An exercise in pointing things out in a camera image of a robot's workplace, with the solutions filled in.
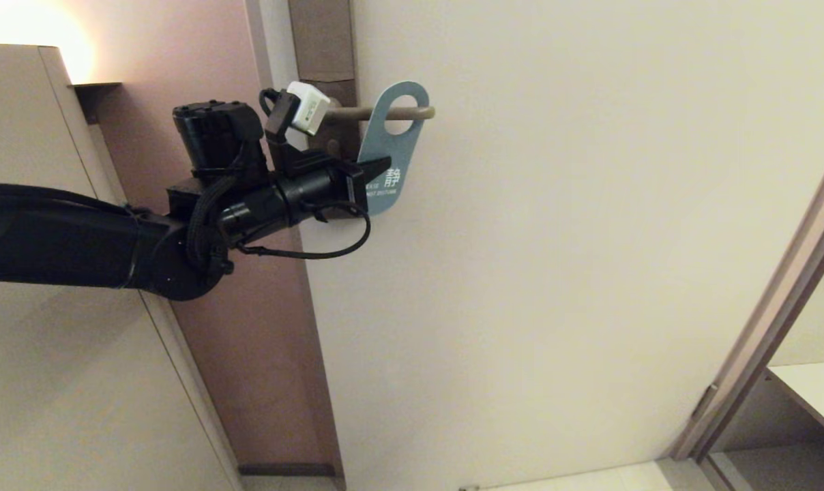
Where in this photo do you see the white and blue door hanger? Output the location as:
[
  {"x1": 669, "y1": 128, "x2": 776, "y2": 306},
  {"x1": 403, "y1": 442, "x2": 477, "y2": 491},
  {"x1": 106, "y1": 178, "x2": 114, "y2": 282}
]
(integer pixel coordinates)
[{"x1": 355, "y1": 80, "x2": 432, "y2": 217}]

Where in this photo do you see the brown door lock plate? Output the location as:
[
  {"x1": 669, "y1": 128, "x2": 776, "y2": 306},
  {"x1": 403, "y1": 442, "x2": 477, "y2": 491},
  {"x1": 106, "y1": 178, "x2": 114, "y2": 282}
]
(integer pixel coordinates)
[{"x1": 287, "y1": 0, "x2": 367, "y2": 221}]

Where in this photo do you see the dark baseboard strip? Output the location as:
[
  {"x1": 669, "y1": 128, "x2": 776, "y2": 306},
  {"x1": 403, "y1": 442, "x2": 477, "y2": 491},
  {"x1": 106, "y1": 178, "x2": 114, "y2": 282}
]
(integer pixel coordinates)
[{"x1": 238, "y1": 464, "x2": 341, "y2": 477}]

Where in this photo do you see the beige closet shelf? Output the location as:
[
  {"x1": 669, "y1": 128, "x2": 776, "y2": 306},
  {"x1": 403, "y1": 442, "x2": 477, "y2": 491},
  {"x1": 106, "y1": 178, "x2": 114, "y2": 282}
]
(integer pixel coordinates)
[{"x1": 765, "y1": 361, "x2": 824, "y2": 452}]

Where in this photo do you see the black left camera bracket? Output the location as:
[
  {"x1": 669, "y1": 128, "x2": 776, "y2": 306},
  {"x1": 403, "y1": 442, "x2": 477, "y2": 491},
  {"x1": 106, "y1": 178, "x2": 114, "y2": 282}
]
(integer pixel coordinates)
[{"x1": 259, "y1": 87, "x2": 332, "y2": 177}]

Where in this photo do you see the beige metal door handle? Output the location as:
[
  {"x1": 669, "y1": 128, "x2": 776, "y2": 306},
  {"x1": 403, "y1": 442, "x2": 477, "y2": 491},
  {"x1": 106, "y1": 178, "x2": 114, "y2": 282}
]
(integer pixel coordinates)
[{"x1": 322, "y1": 103, "x2": 436, "y2": 124}]

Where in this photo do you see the black left camera cable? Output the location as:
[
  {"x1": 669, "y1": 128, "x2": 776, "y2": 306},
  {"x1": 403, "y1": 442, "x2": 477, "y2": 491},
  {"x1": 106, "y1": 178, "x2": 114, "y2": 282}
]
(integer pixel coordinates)
[{"x1": 233, "y1": 200, "x2": 372, "y2": 261}]

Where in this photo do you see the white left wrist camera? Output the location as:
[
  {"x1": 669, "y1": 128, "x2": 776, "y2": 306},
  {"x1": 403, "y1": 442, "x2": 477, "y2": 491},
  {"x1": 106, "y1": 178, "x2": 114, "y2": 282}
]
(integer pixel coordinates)
[{"x1": 287, "y1": 80, "x2": 332, "y2": 136}]

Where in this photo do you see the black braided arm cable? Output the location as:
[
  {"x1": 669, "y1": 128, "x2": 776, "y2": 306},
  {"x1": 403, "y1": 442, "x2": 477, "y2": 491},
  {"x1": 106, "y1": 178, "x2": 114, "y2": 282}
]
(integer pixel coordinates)
[{"x1": 184, "y1": 173, "x2": 241, "y2": 275}]

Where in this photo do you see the dark wall lamp bracket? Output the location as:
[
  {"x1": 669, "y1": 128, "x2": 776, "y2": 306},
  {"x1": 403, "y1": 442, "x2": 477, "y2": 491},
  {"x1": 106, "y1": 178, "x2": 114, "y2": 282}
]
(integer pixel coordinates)
[{"x1": 73, "y1": 83, "x2": 124, "y2": 125}]

